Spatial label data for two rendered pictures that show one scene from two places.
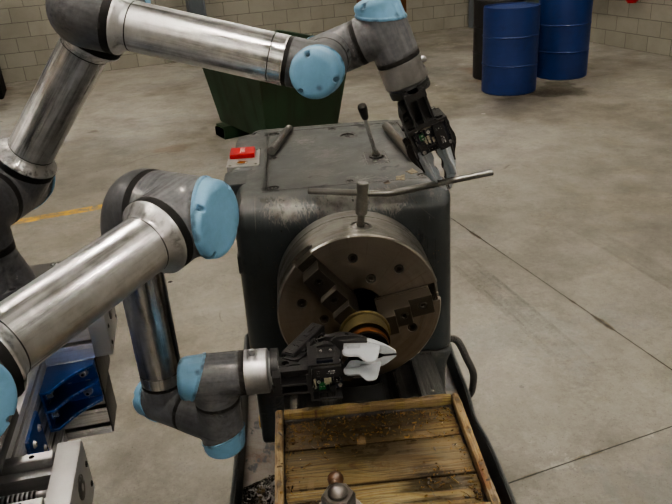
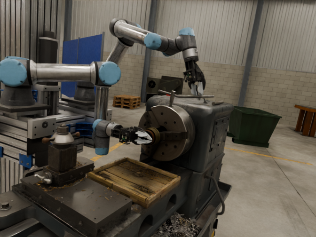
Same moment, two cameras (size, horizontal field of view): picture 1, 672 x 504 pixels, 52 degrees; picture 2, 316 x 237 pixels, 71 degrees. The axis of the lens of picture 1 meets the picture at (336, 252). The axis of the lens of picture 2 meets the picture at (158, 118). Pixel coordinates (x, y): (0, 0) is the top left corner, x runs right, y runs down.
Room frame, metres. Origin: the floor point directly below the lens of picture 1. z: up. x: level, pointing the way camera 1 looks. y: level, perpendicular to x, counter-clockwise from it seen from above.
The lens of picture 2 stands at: (0.13, -0.66, 1.38)
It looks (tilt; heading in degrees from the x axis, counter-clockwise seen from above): 10 degrees down; 33
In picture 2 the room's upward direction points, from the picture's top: 7 degrees clockwise
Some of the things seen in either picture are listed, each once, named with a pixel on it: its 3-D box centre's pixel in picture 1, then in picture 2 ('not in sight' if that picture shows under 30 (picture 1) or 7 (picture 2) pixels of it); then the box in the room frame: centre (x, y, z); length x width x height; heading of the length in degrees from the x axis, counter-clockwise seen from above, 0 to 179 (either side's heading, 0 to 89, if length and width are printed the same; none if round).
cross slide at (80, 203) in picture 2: not in sight; (70, 192); (0.59, -0.05, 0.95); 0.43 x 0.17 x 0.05; 93
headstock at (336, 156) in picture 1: (333, 228); (189, 126); (1.60, 0.00, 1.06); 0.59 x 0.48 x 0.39; 3
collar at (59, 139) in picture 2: not in sight; (62, 137); (0.59, 0.02, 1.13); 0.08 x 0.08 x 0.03
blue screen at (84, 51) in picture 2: not in sight; (77, 73); (4.90, 5.85, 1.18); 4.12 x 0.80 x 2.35; 70
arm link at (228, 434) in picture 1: (214, 420); (101, 143); (0.98, 0.23, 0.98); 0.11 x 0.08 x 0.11; 58
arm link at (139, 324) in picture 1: (146, 304); (101, 104); (1.04, 0.33, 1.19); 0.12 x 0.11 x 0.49; 148
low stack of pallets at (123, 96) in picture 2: not in sight; (127, 101); (7.30, 5.62, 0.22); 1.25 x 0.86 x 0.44; 22
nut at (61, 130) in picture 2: (338, 498); (62, 128); (0.59, 0.02, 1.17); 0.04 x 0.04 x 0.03
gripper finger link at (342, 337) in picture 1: (341, 346); (138, 131); (0.99, 0.00, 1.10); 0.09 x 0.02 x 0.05; 92
